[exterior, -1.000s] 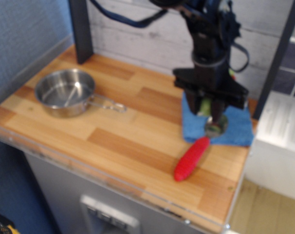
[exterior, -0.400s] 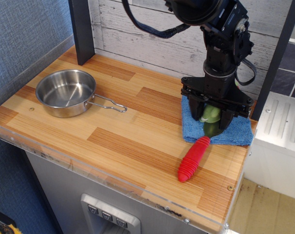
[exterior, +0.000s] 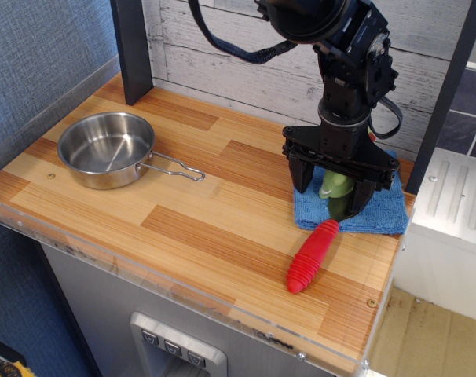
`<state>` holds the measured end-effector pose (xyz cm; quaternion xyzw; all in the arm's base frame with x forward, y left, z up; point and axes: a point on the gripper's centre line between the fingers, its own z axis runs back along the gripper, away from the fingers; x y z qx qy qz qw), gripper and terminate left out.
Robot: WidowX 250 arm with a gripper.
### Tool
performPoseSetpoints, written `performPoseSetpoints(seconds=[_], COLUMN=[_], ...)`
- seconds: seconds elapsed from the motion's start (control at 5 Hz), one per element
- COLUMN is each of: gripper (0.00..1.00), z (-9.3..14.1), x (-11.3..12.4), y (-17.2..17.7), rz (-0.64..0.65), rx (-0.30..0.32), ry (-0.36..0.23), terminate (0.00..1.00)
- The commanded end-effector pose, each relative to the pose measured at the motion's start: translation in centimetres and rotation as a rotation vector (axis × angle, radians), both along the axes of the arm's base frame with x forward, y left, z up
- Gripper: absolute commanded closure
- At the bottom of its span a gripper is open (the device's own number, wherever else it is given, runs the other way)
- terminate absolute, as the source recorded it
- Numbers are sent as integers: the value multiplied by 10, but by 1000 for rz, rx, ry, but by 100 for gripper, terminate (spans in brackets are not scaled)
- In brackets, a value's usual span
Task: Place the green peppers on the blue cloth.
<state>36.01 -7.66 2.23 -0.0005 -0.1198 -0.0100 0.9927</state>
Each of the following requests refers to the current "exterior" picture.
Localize white ridged appliance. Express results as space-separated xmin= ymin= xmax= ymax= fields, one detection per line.
xmin=394 ymin=148 xmax=476 ymax=320

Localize dark grey left post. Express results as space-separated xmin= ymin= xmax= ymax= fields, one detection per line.
xmin=110 ymin=0 xmax=153 ymax=105

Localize small steel pot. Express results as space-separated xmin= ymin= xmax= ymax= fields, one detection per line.
xmin=57 ymin=112 xmax=205 ymax=190

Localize black braided cable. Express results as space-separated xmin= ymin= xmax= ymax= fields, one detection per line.
xmin=187 ymin=0 xmax=298 ymax=64

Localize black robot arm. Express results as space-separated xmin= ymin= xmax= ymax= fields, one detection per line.
xmin=258 ymin=1 xmax=401 ymax=221

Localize red handled metal spoon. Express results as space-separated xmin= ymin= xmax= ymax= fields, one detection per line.
xmin=285 ymin=195 xmax=359 ymax=294

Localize blue cloth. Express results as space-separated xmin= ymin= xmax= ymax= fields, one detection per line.
xmin=293 ymin=167 xmax=409 ymax=235

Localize silver dispenser panel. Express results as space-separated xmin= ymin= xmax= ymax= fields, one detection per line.
xmin=130 ymin=312 xmax=228 ymax=377

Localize dark grey post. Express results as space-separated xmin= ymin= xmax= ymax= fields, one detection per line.
xmin=110 ymin=0 xmax=153 ymax=105
xmin=405 ymin=1 xmax=476 ymax=195

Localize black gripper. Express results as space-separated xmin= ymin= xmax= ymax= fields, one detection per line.
xmin=282 ymin=117 xmax=400 ymax=217

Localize clear acrylic edge guard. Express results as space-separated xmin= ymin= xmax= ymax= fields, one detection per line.
xmin=0 ymin=189 xmax=401 ymax=376

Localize dark grey right post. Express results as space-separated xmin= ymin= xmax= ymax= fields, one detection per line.
xmin=405 ymin=1 xmax=476 ymax=195

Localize green plush peppers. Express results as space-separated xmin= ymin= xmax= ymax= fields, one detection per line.
xmin=318 ymin=131 xmax=376 ymax=199

